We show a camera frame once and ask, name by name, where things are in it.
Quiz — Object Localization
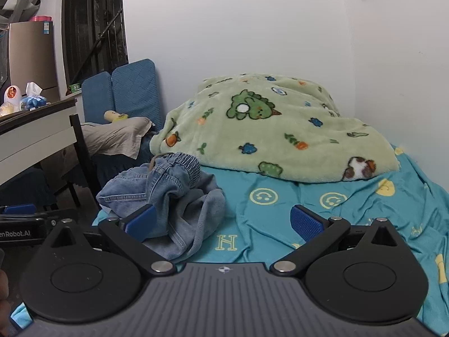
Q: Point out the light blue denim jeans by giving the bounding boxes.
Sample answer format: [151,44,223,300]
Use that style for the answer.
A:
[96,152,227,264]

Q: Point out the black chair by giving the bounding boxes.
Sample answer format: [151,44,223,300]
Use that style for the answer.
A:
[59,114,103,210]

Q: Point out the green cartoon printed blanket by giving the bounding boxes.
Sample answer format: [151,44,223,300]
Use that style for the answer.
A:
[150,74,401,184]

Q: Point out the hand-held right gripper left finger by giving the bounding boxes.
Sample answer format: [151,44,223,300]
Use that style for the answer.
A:
[41,204,177,275]

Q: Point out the dark window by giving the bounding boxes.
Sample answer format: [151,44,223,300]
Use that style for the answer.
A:
[57,0,129,94]

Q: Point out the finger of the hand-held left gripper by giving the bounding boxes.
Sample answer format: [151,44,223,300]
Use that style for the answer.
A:
[0,204,38,216]

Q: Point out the dark blue cloth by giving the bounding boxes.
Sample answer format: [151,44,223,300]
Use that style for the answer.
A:
[94,131,159,191]

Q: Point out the white desk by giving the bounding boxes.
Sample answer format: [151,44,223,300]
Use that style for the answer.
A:
[0,96,80,186]

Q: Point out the blue tissue pack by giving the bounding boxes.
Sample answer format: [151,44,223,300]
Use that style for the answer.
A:
[20,82,48,110]

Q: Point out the yellow plush toy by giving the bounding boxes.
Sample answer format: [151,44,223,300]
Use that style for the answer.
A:
[104,110,129,123]

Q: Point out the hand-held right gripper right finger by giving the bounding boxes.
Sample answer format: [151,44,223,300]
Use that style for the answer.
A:
[269,204,414,274]

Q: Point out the beige cloth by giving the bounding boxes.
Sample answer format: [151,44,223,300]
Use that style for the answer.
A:
[80,117,154,159]

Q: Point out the teal smiley printed bed sheet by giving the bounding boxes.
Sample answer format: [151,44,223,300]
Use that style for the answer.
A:
[10,144,449,334]

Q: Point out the grey refrigerator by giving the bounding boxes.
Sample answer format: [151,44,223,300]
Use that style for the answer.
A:
[6,21,60,103]

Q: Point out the blue quilted cushion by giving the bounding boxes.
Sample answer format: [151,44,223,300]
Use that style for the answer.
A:
[81,72,117,126]
[111,58,165,133]

